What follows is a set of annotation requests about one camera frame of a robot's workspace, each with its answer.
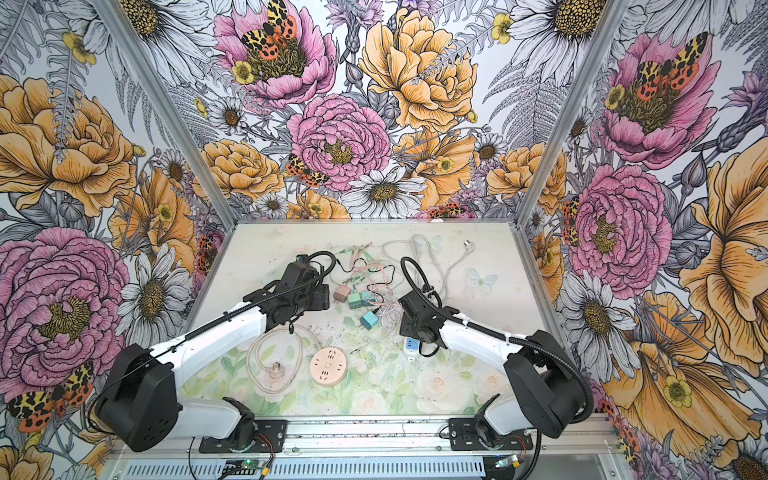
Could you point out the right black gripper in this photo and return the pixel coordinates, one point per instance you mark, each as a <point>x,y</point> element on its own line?
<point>405,326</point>

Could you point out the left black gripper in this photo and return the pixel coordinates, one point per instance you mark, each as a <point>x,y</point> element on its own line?
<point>320,298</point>

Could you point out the white blue power strip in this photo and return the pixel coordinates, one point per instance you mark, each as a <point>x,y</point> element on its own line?
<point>411,348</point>

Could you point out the pink charger plug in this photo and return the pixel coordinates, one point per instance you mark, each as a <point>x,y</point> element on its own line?
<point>341,293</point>

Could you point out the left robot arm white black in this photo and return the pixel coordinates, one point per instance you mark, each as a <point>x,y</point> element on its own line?
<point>140,402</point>

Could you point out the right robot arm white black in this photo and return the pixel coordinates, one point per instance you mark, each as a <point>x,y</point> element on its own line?
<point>548,391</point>

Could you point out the teal green charger plug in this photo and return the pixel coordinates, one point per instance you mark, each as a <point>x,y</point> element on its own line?
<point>368,298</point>

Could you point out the round pink power socket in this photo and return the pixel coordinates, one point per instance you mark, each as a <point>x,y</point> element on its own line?
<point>328,367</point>

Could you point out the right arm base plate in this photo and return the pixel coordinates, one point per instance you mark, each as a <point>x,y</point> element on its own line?
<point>467,434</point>

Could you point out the aluminium front rail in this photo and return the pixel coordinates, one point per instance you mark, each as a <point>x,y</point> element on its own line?
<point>383,447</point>

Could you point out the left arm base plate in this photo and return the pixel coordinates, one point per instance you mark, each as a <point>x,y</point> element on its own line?
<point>258,436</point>

